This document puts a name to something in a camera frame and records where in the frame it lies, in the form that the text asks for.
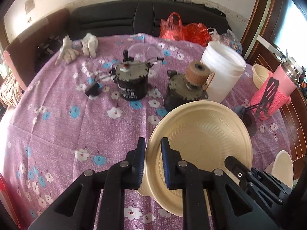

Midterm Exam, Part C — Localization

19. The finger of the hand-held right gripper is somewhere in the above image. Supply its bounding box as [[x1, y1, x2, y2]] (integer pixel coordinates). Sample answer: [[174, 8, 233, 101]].
[[224, 156, 292, 205]]

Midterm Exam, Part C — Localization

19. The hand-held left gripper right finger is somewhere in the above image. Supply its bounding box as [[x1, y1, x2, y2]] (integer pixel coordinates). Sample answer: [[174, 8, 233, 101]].
[[161, 137, 280, 230]]

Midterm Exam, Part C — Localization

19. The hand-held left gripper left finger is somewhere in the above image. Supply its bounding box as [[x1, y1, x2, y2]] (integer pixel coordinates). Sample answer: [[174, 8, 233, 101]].
[[27, 137, 146, 230]]

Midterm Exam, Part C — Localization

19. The cream ribbed plate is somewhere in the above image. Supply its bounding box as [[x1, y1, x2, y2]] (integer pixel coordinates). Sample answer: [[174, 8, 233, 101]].
[[146, 101, 253, 217], [137, 182, 169, 198]]

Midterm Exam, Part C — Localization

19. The large red scalloped plate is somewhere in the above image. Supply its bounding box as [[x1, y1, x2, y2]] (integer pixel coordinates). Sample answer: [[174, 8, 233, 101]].
[[0, 172, 18, 229]]

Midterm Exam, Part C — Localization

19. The white bowl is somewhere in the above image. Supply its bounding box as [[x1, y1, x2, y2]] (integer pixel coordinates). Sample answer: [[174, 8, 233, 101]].
[[264, 150, 294, 190]]

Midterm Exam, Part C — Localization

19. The black ladle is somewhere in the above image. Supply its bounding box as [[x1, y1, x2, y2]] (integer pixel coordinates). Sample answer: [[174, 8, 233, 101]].
[[234, 104, 257, 135]]

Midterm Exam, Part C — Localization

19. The black cylindrical motor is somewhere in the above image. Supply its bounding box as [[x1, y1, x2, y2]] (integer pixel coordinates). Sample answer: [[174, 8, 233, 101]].
[[112, 50, 149, 101]]

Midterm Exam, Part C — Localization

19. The pink plastic basket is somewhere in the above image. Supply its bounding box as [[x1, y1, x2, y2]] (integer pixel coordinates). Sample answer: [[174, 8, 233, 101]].
[[250, 78, 292, 122]]

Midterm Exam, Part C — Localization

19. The grimy motor with brown roller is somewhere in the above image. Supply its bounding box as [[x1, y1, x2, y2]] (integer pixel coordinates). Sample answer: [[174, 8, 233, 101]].
[[164, 62, 210, 112]]

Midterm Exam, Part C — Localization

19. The small black adapter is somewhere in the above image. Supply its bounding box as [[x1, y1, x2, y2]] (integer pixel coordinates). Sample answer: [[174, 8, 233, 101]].
[[85, 82, 102, 98]]

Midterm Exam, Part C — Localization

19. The black slotted spatula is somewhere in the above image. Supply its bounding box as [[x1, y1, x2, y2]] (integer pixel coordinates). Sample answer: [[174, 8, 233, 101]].
[[255, 77, 280, 116]]

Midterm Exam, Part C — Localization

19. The purple floral tablecloth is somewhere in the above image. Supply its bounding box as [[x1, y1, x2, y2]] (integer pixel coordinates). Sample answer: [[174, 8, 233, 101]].
[[0, 32, 294, 230]]

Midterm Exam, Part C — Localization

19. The cream plastic basket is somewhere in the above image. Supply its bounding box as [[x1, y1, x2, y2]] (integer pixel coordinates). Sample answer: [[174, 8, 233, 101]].
[[252, 64, 274, 90]]

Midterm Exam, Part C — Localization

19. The white plastic bucket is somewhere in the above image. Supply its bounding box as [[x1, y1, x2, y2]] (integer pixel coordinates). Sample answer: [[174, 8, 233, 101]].
[[200, 41, 247, 103]]

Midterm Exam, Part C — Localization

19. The pink cup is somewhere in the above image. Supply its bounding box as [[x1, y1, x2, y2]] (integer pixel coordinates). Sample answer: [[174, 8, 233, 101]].
[[273, 65, 298, 97]]

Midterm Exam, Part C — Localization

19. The clear plastic lid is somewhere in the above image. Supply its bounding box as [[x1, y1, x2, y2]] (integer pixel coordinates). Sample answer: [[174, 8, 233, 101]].
[[127, 44, 164, 77]]

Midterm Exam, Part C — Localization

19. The glass kettle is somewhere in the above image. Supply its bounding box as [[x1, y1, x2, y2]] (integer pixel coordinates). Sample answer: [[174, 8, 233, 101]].
[[279, 49, 306, 83]]

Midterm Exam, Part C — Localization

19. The clear printed snack bag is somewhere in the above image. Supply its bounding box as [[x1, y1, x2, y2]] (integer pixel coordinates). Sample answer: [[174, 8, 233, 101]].
[[211, 27, 243, 56]]

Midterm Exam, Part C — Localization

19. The red plastic bag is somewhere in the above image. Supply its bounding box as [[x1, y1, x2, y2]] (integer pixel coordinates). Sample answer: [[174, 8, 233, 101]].
[[159, 12, 212, 47]]

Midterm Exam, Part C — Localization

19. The black leather sofa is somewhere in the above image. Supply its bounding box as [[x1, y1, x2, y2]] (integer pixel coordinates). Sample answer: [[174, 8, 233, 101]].
[[68, 0, 232, 39]]

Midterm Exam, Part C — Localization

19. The black and white sofa clutter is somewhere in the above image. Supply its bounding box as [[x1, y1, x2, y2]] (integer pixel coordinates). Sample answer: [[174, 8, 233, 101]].
[[35, 35, 63, 56]]

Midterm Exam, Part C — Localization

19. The leaf-patterned beige blanket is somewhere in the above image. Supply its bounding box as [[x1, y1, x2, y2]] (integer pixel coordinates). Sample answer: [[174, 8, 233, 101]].
[[0, 73, 23, 107]]

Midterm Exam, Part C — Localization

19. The wooden cabinet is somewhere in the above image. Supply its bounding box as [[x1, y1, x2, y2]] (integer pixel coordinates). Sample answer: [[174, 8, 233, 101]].
[[240, 0, 307, 163]]

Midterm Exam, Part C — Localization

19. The brown armchair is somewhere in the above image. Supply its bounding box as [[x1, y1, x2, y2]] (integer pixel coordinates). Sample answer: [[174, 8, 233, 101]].
[[3, 8, 70, 91]]

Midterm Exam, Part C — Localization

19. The wall plaque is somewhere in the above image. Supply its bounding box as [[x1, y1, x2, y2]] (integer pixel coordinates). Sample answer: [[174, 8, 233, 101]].
[[24, 0, 36, 15]]

